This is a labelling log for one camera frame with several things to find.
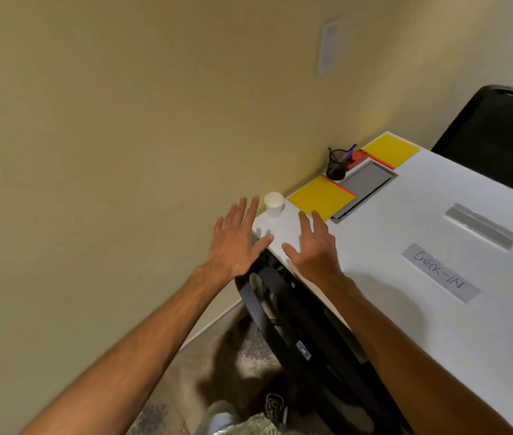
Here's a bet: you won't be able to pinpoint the person's left hand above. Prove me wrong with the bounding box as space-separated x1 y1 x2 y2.
203 196 275 280

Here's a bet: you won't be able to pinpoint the person's right hand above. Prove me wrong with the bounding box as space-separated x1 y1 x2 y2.
281 210 344 287

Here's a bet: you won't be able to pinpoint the person's right forearm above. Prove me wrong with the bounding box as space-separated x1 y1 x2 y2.
317 272 513 435

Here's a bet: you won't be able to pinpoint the person's left forearm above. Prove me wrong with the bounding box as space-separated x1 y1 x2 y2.
20 263 235 435

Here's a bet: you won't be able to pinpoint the yellow folder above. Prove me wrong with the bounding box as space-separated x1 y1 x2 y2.
362 133 421 168
287 176 356 222

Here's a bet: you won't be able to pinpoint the white paper cup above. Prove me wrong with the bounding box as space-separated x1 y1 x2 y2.
264 192 285 219

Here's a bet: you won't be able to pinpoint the red folder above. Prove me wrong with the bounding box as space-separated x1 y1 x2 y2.
321 175 357 198
347 149 396 172

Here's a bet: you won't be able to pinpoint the black mesh pen cup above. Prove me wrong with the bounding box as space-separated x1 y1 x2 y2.
325 149 351 182

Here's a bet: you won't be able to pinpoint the white baseboard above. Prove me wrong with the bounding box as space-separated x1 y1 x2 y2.
178 299 244 352

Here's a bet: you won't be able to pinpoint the grey tape label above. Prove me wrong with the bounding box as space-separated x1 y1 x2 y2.
401 243 481 305

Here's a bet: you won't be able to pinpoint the black patterned shoe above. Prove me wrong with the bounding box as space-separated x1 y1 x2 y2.
263 393 289 424

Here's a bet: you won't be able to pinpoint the clear acrylic sign holder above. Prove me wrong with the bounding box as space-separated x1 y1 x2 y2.
445 203 513 251

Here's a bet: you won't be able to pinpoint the person's light patterned trousers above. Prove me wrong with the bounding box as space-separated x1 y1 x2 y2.
206 400 294 435

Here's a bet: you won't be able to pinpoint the black office chair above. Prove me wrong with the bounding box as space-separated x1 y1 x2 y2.
431 85 513 203

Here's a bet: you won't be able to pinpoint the grey table cable hatch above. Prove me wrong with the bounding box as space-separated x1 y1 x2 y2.
330 159 399 224

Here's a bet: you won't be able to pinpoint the black table frame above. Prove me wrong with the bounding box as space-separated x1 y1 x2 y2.
235 249 415 435

